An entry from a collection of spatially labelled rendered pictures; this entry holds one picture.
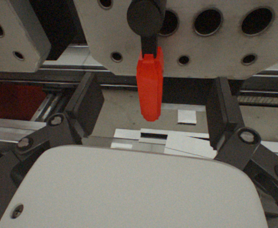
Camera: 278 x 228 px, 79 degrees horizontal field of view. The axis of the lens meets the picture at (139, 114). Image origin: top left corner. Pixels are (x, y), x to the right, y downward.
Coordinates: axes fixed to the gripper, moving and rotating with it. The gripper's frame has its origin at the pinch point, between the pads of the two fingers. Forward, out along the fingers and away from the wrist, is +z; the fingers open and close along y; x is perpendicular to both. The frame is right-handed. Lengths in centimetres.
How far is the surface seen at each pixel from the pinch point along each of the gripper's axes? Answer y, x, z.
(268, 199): 21.5, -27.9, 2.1
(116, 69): -3.6, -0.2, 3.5
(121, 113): -43, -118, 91
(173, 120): 8, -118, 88
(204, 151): 8.1, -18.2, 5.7
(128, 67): -2.4, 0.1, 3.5
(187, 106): 4.1, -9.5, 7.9
